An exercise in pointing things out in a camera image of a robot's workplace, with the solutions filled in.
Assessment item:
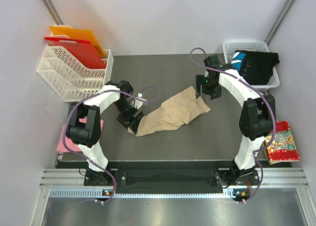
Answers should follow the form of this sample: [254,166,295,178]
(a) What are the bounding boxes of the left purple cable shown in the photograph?
[64,85,161,203]

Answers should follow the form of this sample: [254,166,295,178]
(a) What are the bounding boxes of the beige t shirt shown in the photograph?
[135,86,211,137]

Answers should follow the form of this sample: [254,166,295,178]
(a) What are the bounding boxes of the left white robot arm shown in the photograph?
[65,80,145,186]

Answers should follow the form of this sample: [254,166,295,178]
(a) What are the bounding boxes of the white perforated file organizer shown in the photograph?
[37,46,114,102]

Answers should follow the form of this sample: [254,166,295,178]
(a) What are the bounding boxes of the white slotted cable duct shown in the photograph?
[49,188,246,199]

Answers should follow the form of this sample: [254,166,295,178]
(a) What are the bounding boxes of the purple cable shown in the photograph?
[64,85,161,203]
[189,47,277,203]

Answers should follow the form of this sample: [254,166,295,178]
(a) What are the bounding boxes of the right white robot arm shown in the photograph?
[196,55,276,188]

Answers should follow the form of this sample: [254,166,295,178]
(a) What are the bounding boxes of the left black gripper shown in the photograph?
[113,99,144,134]

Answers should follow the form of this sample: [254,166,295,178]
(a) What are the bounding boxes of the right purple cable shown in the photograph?
[189,47,277,203]

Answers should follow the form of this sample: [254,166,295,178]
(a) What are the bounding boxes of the colourful picture book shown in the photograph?
[265,120,301,165]

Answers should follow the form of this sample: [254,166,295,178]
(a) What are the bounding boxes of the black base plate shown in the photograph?
[84,168,253,188]

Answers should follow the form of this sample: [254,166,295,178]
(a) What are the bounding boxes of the red plastic folder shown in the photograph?
[44,37,106,69]

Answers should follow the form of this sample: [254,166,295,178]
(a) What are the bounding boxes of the white mesh laundry basket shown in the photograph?
[222,39,280,91]

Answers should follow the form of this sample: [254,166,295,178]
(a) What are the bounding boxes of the pink folded t shirt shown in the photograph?
[56,117,105,153]

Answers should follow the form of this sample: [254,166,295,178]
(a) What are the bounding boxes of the orange plastic folder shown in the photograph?
[49,25,107,58]

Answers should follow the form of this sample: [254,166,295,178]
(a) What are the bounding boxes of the black t shirt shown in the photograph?
[231,50,279,85]

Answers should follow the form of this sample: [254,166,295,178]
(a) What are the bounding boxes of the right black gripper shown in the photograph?
[196,75,221,101]

